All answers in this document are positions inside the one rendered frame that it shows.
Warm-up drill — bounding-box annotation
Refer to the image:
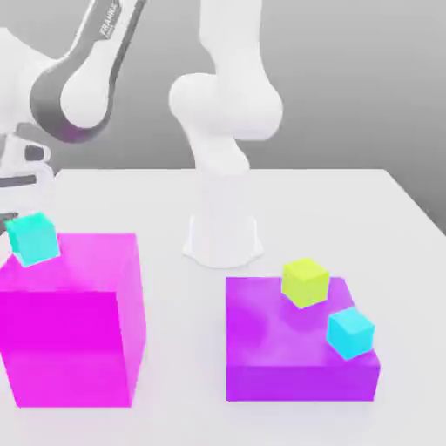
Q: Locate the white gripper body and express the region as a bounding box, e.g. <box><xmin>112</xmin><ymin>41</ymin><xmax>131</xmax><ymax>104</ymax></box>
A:
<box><xmin>0</xmin><ymin>162</ymin><xmax>56</xmax><ymax>215</ymax></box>

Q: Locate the small teal cube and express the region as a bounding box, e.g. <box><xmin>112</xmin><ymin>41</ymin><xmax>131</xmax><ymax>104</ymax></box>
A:
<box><xmin>5</xmin><ymin>211</ymin><xmax>61</xmax><ymax>268</ymax></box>

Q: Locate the small yellow-green cube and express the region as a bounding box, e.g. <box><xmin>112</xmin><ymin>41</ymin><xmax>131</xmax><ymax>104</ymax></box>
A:
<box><xmin>280</xmin><ymin>258</ymin><xmax>331</xmax><ymax>310</ymax></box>

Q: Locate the small cyan cube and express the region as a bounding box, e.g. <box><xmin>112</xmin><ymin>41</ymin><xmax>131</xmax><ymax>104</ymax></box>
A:
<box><xmin>326</xmin><ymin>307</ymin><xmax>376</xmax><ymax>362</ymax></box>

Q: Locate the large magenta box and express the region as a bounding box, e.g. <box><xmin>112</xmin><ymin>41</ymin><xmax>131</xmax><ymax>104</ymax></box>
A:
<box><xmin>0</xmin><ymin>232</ymin><xmax>148</xmax><ymax>409</ymax></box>

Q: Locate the large purple box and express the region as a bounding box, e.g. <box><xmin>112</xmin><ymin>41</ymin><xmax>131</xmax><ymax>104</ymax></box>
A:
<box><xmin>225</xmin><ymin>276</ymin><xmax>382</xmax><ymax>402</ymax></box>

